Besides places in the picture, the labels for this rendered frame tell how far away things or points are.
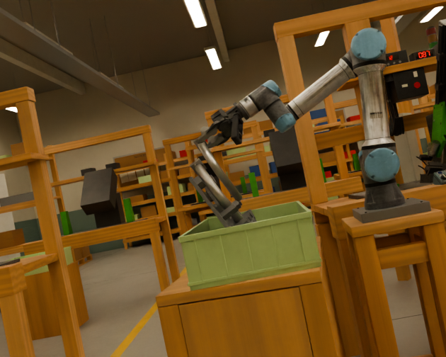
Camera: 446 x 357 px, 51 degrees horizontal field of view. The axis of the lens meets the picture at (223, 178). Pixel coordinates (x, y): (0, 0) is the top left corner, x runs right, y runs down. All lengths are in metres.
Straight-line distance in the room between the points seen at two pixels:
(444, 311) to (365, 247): 0.34
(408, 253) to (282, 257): 0.54
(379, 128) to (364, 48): 0.28
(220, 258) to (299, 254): 0.24
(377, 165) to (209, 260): 0.67
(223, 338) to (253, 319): 0.12
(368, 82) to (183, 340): 1.07
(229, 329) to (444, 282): 0.79
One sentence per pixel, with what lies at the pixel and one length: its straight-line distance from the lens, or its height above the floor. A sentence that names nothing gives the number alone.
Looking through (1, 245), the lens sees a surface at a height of 0.90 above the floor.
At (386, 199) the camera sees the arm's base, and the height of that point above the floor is 0.92.
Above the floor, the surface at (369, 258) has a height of 0.73.
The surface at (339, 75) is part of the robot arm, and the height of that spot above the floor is 1.41.
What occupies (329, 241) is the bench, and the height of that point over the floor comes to 0.66.
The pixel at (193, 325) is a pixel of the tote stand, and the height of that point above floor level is 0.68.
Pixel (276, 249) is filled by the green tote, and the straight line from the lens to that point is 1.43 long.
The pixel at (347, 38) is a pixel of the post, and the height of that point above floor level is 1.76.
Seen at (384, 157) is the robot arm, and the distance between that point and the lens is 1.70.
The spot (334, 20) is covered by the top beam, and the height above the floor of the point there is 1.88.
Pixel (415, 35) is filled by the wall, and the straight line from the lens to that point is 13.50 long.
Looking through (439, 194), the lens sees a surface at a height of 0.86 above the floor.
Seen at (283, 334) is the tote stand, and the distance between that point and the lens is 1.47.
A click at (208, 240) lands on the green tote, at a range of 1.45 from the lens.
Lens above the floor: 1.09
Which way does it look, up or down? 1 degrees up
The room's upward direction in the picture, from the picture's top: 12 degrees counter-clockwise
